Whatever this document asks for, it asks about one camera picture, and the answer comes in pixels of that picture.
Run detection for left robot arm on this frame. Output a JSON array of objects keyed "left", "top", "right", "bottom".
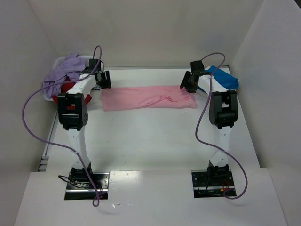
[{"left": 58, "top": 58, "right": 111, "bottom": 182}]

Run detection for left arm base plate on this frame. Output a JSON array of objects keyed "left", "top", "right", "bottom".
[{"left": 58, "top": 170, "right": 110, "bottom": 200}]

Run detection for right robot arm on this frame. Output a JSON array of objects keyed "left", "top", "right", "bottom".
[{"left": 180, "top": 60, "right": 238, "bottom": 177}]

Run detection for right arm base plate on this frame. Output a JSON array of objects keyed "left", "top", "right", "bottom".
[{"left": 191, "top": 170, "right": 237, "bottom": 198}]

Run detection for pink t shirt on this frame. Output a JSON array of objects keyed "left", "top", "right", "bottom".
[{"left": 102, "top": 85, "right": 197, "bottom": 111}]

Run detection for red t shirt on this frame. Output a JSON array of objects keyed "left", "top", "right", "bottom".
[{"left": 52, "top": 82, "right": 92, "bottom": 104}]

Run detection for blue folded t shirt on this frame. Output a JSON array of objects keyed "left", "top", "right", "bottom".
[{"left": 205, "top": 65, "right": 239, "bottom": 90}]

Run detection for purple t shirt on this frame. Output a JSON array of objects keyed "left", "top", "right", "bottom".
[{"left": 43, "top": 54, "right": 86, "bottom": 87}]

